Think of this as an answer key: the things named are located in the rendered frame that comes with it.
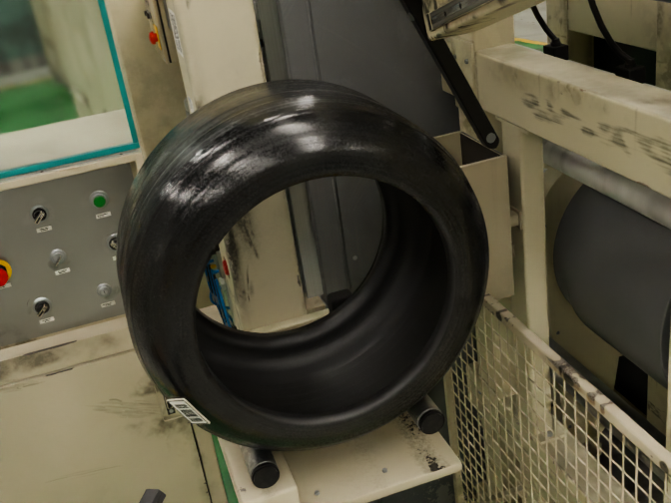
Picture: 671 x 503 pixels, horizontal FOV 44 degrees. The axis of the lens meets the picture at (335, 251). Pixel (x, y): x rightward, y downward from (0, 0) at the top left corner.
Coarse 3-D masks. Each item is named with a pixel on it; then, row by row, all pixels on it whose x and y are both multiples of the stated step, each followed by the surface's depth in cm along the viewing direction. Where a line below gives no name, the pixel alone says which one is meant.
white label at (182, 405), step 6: (174, 402) 121; (180, 402) 120; (186, 402) 119; (180, 408) 122; (186, 408) 121; (192, 408) 120; (186, 414) 122; (192, 414) 122; (198, 414) 121; (192, 420) 123; (198, 420) 122; (204, 420) 122
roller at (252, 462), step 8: (240, 448) 136; (248, 448) 133; (248, 456) 132; (256, 456) 131; (264, 456) 130; (272, 456) 132; (248, 464) 131; (256, 464) 129; (264, 464) 129; (272, 464) 129; (256, 472) 128; (264, 472) 129; (272, 472) 129; (256, 480) 129; (264, 480) 129; (272, 480) 130; (264, 488) 130
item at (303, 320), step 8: (320, 312) 163; (328, 312) 163; (288, 320) 162; (296, 320) 162; (304, 320) 162; (312, 320) 162; (256, 328) 161; (264, 328) 161; (272, 328) 160; (280, 328) 160; (288, 328) 161
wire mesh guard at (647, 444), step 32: (512, 320) 142; (544, 352) 132; (448, 384) 182; (544, 384) 136; (576, 384) 124; (448, 416) 186; (512, 416) 153; (608, 416) 117; (480, 448) 174; (544, 448) 143; (576, 448) 131; (640, 448) 111; (576, 480) 134
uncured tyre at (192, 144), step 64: (192, 128) 120; (256, 128) 111; (320, 128) 112; (384, 128) 115; (128, 192) 128; (192, 192) 110; (256, 192) 110; (384, 192) 146; (448, 192) 120; (128, 256) 116; (192, 256) 111; (384, 256) 151; (448, 256) 124; (128, 320) 118; (192, 320) 114; (320, 320) 154; (384, 320) 153; (448, 320) 127; (192, 384) 118; (256, 384) 148; (320, 384) 149; (384, 384) 142; (256, 448) 130
